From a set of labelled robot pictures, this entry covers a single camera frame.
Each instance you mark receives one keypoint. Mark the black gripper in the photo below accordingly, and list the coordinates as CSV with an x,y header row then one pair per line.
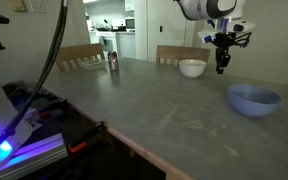
x,y
224,40

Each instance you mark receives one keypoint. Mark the white bowl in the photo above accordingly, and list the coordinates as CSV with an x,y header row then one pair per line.
x,y
192,69

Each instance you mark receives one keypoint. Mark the blue bowl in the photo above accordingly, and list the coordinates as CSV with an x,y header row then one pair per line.
x,y
254,101

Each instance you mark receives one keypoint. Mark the red and silver soda can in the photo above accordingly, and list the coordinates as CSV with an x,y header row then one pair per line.
x,y
113,61

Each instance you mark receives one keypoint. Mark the clear plastic container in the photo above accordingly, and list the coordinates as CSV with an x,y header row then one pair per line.
x,y
94,65

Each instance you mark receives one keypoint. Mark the wooden slat-back chair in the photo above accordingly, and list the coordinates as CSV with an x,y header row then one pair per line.
x,y
184,53
80,51

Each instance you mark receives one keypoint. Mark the white kitchen cabinet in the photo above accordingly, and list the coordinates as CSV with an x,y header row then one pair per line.
x,y
126,45

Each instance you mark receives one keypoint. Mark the microwave oven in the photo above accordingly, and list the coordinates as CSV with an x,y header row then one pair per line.
x,y
130,23

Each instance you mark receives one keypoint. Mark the white countertop appliance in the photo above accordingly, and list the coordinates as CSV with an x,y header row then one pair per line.
x,y
118,23

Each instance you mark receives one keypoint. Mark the white oven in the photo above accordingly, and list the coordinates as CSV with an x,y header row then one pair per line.
x,y
110,43

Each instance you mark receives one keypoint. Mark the hanging dish towel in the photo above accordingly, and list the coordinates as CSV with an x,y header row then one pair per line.
x,y
101,40

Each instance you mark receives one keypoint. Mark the white power strip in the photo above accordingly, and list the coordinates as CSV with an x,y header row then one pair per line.
x,y
30,116

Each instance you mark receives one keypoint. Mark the metal mounting plate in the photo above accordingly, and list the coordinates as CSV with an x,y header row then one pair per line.
x,y
40,150

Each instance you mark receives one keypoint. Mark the round beige thermostat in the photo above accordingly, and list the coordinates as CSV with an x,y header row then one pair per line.
x,y
17,4

